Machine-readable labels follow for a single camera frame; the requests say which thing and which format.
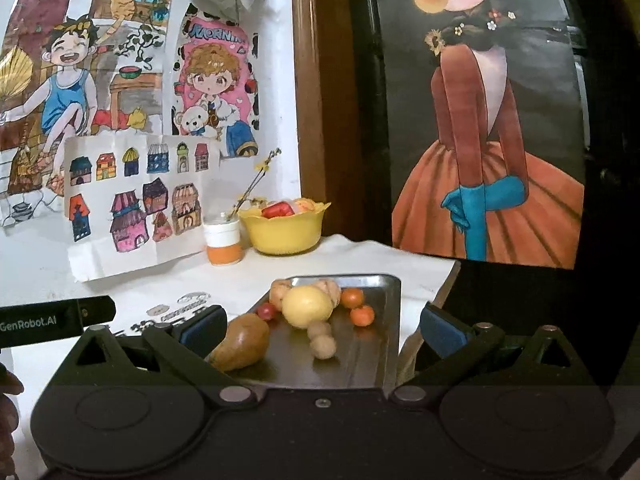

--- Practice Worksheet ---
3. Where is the drawing of child with teddy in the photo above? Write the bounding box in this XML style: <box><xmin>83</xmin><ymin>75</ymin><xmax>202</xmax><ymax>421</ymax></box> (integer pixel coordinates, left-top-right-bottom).
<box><xmin>170</xmin><ymin>2</ymin><xmax>262</xmax><ymax>158</ymax></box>

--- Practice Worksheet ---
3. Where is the person's left hand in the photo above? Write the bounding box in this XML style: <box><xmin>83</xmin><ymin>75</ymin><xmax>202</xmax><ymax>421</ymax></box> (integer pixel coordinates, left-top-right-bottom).
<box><xmin>0</xmin><ymin>360</ymin><xmax>25</xmax><ymax>466</ymax></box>

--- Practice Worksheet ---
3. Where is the metal tray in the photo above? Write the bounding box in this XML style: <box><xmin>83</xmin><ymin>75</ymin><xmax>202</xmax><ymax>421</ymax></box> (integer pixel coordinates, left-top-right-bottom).
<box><xmin>227</xmin><ymin>274</ymin><xmax>402</xmax><ymax>391</ymax></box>

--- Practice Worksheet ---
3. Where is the white printed cloth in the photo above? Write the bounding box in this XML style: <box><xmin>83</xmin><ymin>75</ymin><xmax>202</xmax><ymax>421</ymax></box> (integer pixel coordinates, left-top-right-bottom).
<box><xmin>10</xmin><ymin>234</ymin><xmax>462</xmax><ymax>391</ymax></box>

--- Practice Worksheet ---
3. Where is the yellow lemon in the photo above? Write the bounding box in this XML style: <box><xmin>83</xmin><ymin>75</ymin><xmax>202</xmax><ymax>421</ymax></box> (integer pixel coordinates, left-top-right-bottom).
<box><xmin>281</xmin><ymin>285</ymin><xmax>334</xmax><ymax>330</ymax></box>

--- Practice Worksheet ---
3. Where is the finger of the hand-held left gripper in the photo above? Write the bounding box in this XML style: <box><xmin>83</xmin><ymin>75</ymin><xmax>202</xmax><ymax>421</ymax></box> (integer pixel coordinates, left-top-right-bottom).
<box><xmin>75</xmin><ymin>295</ymin><xmax>116</xmax><ymax>333</ymax></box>

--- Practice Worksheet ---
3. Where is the yellow-brown pear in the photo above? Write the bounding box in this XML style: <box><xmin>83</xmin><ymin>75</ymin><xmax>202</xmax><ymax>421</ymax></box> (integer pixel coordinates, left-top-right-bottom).
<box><xmin>207</xmin><ymin>312</ymin><xmax>271</xmax><ymax>372</ymax></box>

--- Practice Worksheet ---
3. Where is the tan speckled round fruit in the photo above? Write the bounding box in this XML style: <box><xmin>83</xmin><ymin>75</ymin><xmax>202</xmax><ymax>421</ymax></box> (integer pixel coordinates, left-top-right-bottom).
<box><xmin>270</xmin><ymin>280</ymin><xmax>296</xmax><ymax>306</ymax></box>

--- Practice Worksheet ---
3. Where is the drawing of child with fan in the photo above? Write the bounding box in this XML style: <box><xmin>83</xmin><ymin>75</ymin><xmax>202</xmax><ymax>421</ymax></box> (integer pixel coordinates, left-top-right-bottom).
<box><xmin>0</xmin><ymin>0</ymin><xmax>175</xmax><ymax>231</ymax></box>

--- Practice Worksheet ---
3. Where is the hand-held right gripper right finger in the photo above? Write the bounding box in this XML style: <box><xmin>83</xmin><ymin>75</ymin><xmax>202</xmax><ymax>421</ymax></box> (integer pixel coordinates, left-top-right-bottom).
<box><xmin>387</xmin><ymin>302</ymin><xmax>598</xmax><ymax>407</ymax></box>

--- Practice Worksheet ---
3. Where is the white and orange cup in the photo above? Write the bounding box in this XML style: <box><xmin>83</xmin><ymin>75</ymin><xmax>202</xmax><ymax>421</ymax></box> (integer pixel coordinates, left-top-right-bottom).
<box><xmin>202</xmin><ymin>211</ymin><xmax>244</xmax><ymax>267</ymax></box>

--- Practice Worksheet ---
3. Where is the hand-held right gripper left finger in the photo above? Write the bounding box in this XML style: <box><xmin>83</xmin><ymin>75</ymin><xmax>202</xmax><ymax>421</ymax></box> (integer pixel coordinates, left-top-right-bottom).
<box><xmin>47</xmin><ymin>304</ymin><xmax>258</xmax><ymax>407</ymax></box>

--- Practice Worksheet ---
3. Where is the wall poster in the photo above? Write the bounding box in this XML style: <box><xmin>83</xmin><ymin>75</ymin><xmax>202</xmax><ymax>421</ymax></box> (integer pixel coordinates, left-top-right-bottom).
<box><xmin>372</xmin><ymin>0</ymin><xmax>587</xmax><ymax>269</ymax></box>

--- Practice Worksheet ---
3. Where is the red toy food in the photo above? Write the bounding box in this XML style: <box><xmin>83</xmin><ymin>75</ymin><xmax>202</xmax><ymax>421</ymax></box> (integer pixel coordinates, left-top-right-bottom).
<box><xmin>261</xmin><ymin>201</ymin><xmax>296</xmax><ymax>219</ymax></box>

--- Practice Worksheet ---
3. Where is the yellow plastic basket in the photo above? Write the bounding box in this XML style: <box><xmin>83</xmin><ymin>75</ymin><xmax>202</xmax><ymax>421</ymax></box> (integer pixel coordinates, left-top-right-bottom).
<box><xmin>237</xmin><ymin>201</ymin><xmax>332</xmax><ymax>256</ymax></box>

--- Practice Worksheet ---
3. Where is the paper drawing of houses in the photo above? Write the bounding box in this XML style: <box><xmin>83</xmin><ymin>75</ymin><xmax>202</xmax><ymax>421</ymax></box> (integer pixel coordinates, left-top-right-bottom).
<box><xmin>64</xmin><ymin>132</ymin><xmax>223</xmax><ymax>283</ymax></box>

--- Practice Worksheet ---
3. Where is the wooden door frame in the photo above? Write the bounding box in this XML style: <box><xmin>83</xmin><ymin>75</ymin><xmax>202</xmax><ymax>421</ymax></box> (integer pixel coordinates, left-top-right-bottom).
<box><xmin>291</xmin><ymin>0</ymin><xmax>381</xmax><ymax>246</ymax></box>

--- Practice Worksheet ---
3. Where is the yellow flower twig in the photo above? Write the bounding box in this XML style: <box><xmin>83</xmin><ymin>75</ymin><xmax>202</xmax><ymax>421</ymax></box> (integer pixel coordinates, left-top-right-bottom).
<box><xmin>227</xmin><ymin>147</ymin><xmax>282</xmax><ymax>221</ymax></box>

